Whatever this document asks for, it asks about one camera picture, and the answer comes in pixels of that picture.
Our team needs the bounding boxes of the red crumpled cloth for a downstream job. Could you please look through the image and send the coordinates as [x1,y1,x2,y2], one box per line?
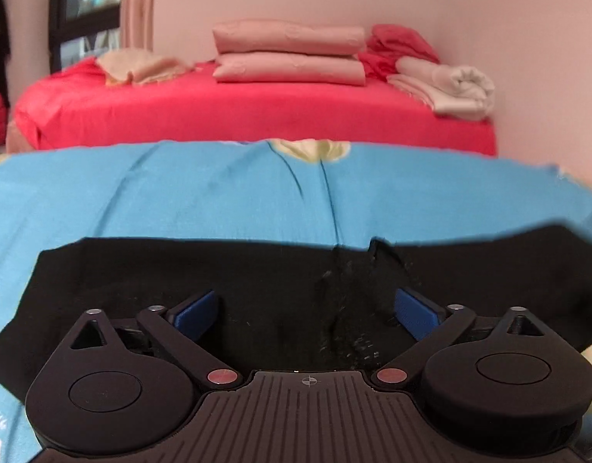
[358,24,442,81]

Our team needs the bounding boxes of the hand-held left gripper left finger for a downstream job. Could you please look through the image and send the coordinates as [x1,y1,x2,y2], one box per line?
[64,290,244,389]

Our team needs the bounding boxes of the black pants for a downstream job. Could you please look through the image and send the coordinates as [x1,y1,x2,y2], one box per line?
[0,224,592,399]

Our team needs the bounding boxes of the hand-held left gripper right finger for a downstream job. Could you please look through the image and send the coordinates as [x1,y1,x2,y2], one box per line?
[370,287,564,389]

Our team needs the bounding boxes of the beige crumpled cloth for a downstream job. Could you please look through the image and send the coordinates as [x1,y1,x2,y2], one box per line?
[96,49,196,87]

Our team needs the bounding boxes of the dark framed window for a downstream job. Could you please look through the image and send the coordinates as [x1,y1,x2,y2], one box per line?
[47,0,129,76]

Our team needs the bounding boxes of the pink curtain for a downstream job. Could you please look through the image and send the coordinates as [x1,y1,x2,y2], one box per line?
[121,0,158,52]

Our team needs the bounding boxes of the blue floral blanket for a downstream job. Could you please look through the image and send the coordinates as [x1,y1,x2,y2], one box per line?
[0,138,592,463]

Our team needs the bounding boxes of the cream folded blanket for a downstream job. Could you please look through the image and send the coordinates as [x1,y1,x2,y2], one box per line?
[386,56,496,122]

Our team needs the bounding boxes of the red bed sheet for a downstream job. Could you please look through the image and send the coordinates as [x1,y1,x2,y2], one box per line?
[14,55,497,157]

